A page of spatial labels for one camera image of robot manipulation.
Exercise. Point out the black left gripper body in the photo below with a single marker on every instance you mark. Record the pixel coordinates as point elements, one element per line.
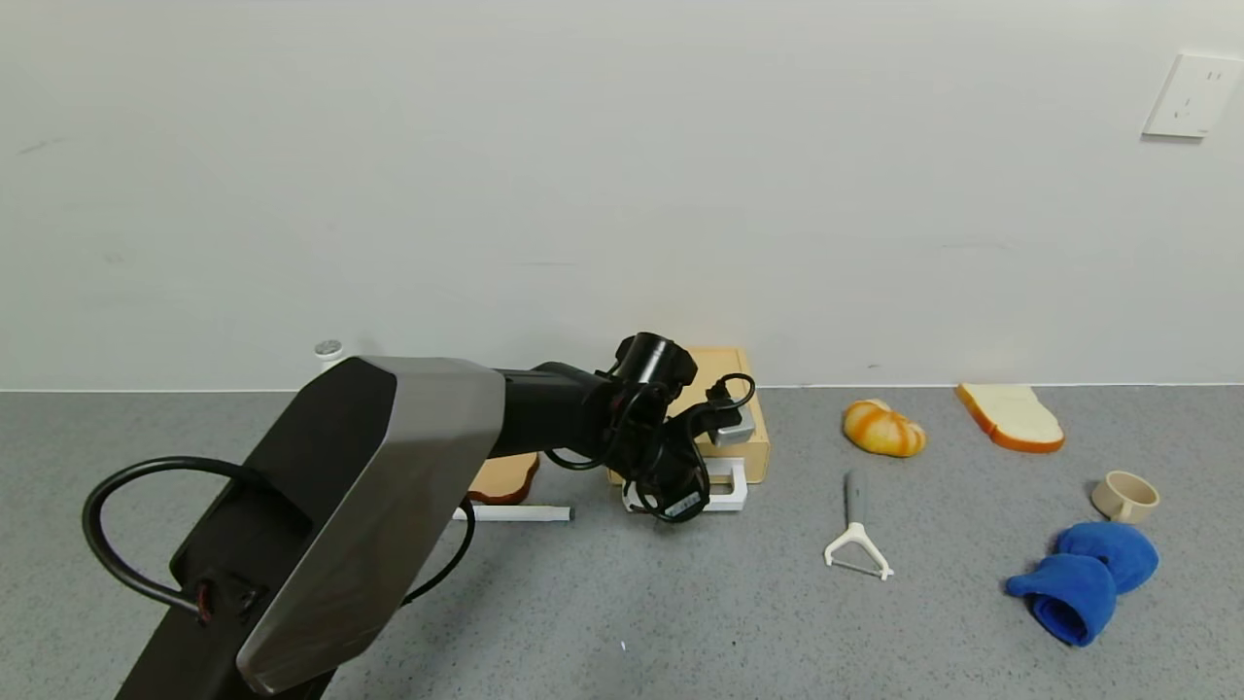
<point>683,503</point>

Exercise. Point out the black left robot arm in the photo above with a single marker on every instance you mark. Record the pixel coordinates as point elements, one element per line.
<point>389,467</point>

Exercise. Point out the yellow drawer case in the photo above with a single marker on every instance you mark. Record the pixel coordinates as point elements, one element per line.
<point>753,457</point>

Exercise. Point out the white marker pen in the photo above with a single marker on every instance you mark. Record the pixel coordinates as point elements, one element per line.
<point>525,513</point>

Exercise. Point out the brown toast slice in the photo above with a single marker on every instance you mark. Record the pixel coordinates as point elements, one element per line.
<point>505,478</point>

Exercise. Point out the orange striped bread roll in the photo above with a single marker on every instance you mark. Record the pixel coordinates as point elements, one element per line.
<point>882,430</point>

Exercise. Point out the white bread slice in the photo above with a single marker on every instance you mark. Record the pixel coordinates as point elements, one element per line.
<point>1013,418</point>

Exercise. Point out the white milk drink bottle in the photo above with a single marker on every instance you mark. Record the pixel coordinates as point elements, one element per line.
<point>328,350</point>

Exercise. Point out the blue towel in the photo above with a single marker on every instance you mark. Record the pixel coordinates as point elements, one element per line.
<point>1081,583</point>

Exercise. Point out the beige cup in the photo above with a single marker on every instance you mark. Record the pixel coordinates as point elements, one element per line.
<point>1123,498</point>

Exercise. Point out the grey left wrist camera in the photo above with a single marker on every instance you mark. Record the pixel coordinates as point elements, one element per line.
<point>734,428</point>

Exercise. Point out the white wall socket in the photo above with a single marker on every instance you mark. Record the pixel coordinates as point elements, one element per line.
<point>1191,97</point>

